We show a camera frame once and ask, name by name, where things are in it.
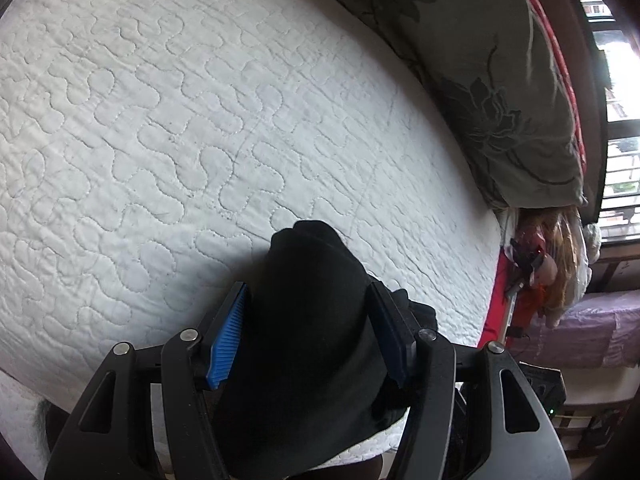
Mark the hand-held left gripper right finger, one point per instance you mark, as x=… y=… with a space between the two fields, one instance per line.
x=391 y=341

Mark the black electronic device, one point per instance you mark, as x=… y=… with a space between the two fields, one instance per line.
x=542 y=387

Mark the black pants with yellow patch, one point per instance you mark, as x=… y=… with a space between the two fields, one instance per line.
x=310 y=340

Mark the grey floral pillow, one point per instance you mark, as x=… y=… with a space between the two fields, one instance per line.
x=465 y=60

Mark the red mat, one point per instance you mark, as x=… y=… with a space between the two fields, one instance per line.
x=500 y=310

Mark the white quilted bed cover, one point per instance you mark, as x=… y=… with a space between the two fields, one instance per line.
x=200 y=110

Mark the barred window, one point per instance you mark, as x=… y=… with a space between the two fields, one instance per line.
x=622 y=110

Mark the purple cloth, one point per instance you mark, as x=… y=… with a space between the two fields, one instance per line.
x=590 y=330

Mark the pink doll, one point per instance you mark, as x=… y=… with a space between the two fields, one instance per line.
x=542 y=271

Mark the clear bag with tan stuffing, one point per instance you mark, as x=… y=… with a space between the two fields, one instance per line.
x=567 y=260

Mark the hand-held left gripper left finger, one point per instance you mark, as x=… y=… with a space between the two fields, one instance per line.
x=227 y=336

